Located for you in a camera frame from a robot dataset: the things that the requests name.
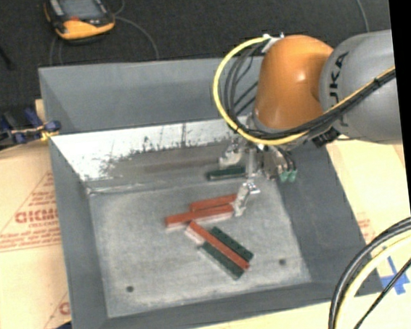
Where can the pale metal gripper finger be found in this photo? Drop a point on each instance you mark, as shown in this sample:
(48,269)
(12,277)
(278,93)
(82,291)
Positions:
(232,155)
(242,198)

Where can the dark green flat block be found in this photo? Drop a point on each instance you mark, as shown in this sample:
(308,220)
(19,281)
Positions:
(234,244)
(221,260)
(224,173)

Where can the red-brown flat block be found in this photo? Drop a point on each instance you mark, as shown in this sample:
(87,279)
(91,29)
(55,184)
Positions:
(217,244)
(196,216)
(213,202)

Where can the grey metal bin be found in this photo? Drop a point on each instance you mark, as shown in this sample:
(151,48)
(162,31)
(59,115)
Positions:
(158,267)

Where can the brown cardboard board red print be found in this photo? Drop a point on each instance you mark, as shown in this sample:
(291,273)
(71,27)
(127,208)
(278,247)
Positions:
(25,252)

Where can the black cylinder on white bracket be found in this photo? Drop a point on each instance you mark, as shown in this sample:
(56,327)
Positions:
(325,138)

